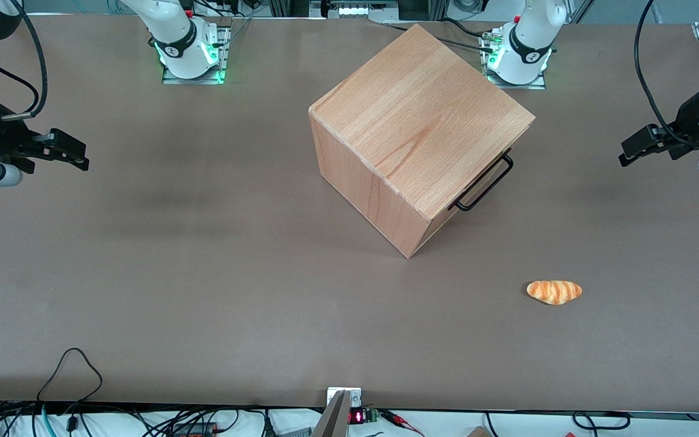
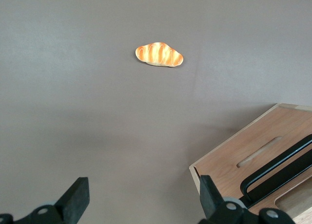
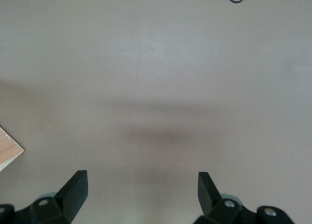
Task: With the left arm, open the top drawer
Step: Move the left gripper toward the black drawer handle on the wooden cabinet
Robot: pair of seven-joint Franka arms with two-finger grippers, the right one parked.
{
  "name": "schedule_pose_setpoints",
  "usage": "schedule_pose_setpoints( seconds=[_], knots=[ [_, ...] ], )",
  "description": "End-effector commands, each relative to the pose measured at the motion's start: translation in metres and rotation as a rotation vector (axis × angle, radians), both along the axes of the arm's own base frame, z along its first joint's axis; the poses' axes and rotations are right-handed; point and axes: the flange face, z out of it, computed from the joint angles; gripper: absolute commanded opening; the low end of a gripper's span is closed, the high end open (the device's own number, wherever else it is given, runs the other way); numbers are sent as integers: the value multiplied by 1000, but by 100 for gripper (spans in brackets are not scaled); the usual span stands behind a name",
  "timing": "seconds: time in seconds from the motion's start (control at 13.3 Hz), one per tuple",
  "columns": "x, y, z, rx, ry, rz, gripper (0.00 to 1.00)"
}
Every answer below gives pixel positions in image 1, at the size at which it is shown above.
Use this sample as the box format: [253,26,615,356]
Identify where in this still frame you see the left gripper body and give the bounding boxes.
[659,85,699,161]

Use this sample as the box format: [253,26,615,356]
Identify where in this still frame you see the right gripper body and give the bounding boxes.
[0,109,47,177]

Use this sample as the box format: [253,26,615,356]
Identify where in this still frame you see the wooden drawer with black handle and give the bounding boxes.
[426,147,515,241]

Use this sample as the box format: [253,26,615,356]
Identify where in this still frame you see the wooden drawer cabinet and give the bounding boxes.
[308,23,536,260]

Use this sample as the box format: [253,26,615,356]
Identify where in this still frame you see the orange toy bread loaf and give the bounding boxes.
[526,280,583,305]

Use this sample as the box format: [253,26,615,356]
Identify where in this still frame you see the red clip leads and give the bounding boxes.
[379,409,424,436]

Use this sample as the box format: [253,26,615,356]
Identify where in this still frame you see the aluminium profile bar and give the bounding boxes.
[311,390,351,437]

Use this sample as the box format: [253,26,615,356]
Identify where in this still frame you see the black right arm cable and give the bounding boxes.
[0,0,49,121]

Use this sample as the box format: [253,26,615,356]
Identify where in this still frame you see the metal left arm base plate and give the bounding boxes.
[479,29,548,91]

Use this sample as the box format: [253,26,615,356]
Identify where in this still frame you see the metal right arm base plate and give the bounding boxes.
[161,23,232,86]

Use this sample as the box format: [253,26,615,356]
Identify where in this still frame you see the black looped cable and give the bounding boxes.
[36,347,103,405]

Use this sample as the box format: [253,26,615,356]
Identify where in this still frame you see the black base power cable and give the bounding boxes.
[380,22,497,53]

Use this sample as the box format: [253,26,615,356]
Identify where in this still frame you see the black coiled cable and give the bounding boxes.
[570,411,633,431]

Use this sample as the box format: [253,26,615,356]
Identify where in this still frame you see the tangled black cable bundle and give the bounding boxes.
[0,401,268,437]

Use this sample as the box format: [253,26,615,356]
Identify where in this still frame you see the white metal bracket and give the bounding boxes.
[326,387,363,408]

